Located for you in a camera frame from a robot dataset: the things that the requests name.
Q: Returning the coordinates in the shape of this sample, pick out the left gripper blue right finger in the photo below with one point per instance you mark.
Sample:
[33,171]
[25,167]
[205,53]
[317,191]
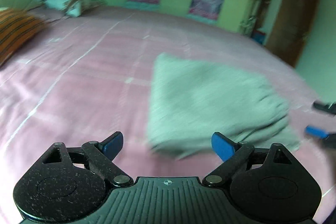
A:
[233,155]

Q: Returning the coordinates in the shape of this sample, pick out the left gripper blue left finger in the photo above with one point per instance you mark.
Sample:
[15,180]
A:
[100,157]

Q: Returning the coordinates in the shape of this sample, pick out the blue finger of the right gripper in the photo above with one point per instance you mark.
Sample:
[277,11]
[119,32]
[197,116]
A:
[327,140]
[329,108]

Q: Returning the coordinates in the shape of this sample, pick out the grey-green pants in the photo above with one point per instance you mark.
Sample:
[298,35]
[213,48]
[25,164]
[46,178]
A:
[191,99]

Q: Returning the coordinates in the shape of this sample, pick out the pink quilted bedsheet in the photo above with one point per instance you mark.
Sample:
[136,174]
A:
[84,78]

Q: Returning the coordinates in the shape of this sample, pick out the brown wooden door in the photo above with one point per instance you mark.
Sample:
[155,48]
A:
[291,29]

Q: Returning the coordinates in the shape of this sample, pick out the folded mauve blanket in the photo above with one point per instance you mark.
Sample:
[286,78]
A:
[48,15]

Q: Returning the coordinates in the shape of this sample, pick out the white floral pillow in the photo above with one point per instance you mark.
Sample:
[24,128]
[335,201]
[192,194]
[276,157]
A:
[71,8]

